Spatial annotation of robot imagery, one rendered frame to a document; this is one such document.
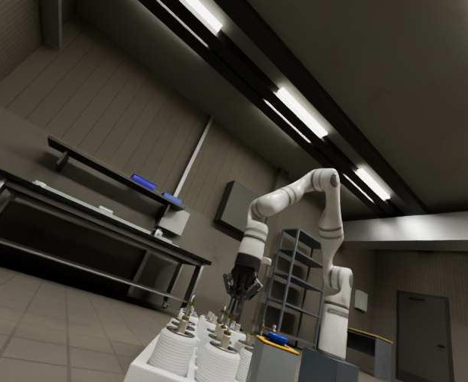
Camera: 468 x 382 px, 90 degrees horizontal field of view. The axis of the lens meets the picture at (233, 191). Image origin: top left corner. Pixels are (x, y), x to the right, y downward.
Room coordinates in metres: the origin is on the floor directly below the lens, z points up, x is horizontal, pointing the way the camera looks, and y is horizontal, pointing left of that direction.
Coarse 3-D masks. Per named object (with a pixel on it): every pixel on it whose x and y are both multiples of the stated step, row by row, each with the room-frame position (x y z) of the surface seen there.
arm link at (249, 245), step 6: (246, 240) 0.69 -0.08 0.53; (252, 240) 0.68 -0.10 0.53; (258, 240) 0.68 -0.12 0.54; (240, 246) 0.70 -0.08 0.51; (246, 246) 0.68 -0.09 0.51; (252, 246) 0.67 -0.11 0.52; (258, 246) 0.68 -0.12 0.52; (264, 246) 0.70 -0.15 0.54; (240, 252) 0.69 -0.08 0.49; (246, 252) 0.68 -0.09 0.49; (252, 252) 0.67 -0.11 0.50; (258, 252) 0.68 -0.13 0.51; (264, 258) 0.73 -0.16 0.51; (264, 264) 0.74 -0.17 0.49; (270, 264) 0.73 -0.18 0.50
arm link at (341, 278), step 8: (336, 272) 0.94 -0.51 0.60; (344, 272) 0.92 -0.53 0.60; (336, 280) 0.94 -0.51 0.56; (344, 280) 0.92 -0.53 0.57; (352, 280) 0.94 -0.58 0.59; (336, 288) 0.97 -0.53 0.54; (344, 288) 0.92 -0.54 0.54; (328, 296) 0.96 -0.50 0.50; (336, 296) 0.93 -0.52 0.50; (344, 296) 0.92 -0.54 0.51; (336, 304) 0.93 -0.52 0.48; (344, 304) 0.93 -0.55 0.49
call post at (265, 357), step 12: (264, 348) 0.50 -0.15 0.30; (276, 348) 0.50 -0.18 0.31; (252, 360) 0.56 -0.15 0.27; (264, 360) 0.50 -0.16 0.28; (276, 360) 0.50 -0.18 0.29; (288, 360) 0.50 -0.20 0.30; (252, 372) 0.54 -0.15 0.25; (264, 372) 0.50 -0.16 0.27; (276, 372) 0.50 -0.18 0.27; (288, 372) 0.50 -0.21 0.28
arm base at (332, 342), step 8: (328, 304) 0.95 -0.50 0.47; (328, 312) 0.95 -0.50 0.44; (336, 312) 0.93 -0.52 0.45; (344, 312) 0.93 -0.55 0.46; (328, 320) 0.94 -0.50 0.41; (336, 320) 0.93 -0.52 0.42; (344, 320) 0.93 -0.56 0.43; (320, 328) 0.99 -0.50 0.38; (328, 328) 0.94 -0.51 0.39; (336, 328) 0.93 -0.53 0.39; (344, 328) 0.93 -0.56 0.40; (320, 336) 0.97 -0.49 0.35; (328, 336) 0.94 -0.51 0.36; (336, 336) 0.93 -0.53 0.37; (344, 336) 0.93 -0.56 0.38; (320, 344) 0.97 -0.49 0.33; (328, 344) 0.94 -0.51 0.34; (336, 344) 0.93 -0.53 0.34; (344, 344) 0.93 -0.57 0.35; (320, 352) 0.96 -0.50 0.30; (328, 352) 0.93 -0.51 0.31; (336, 352) 0.93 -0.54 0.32; (344, 352) 0.94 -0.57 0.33; (344, 360) 0.96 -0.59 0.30
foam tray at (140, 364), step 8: (152, 344) 0.84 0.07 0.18; (144, 352) 0.74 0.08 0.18; (136, 360) 0.66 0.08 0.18; (144, 360) 0.68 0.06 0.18; (192, 360) 0.82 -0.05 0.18; (136, 368) 0.63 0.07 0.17; (144, 368) 0.64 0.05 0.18; (152, 368) 0.65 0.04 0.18; (192, 368) 0.75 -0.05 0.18; (128, 376) 0.64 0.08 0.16; (136, 376) 0.63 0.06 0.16; (144, 376) 0.63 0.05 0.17; (152, 376) 0.63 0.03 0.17; (160, 376) 0.63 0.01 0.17; (168, 376) 0.64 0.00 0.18; (176, 376) 0.65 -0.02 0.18; (192, 376) 0.69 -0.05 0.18
